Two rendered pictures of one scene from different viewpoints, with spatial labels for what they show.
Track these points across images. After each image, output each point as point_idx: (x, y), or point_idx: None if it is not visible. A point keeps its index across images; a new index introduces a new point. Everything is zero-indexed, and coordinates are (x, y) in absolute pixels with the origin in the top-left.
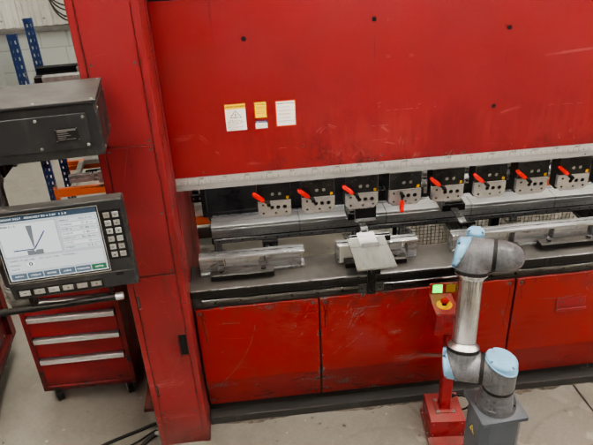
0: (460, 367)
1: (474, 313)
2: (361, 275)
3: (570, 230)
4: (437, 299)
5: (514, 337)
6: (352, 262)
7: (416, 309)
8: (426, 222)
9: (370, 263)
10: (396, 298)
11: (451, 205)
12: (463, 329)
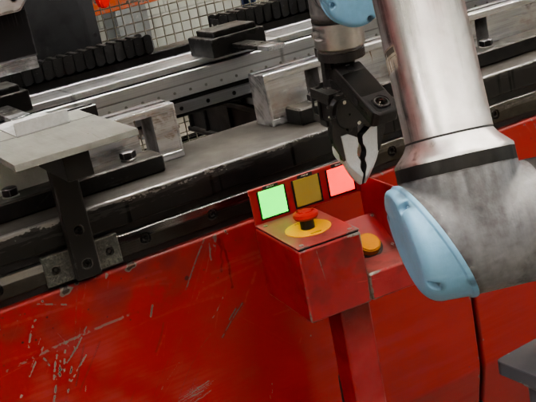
0: (480, 218)
1: (455, 1)
2: (41, 224)
3: (519, 18)
4: (283, 227)
5: (491, 323)
6: (5, 202)
7: (234, 301)
8: (184, 105)
9: (52, 147)
10: (169, 280)
11: (231, 36)
12: (439, 72)
